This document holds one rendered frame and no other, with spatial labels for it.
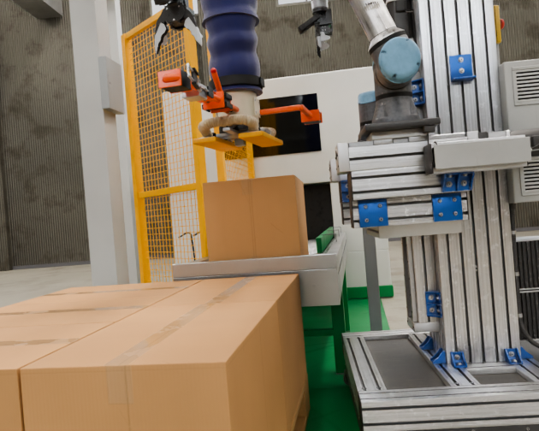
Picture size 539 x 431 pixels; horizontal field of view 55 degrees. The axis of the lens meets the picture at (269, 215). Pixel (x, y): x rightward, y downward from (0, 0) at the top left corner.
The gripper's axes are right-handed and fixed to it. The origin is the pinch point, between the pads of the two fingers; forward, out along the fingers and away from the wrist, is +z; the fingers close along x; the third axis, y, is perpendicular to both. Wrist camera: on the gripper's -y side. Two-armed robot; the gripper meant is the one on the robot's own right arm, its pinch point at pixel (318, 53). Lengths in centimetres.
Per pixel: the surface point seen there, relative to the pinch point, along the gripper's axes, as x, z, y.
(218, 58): -37, 9, -42
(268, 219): -25, 75, -28
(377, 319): 23, 131, 20
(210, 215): -23, 71, -53
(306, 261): -31, 93, -13
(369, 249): 23, 95, 19
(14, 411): -151, 106, -68
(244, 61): -37, 11, -31
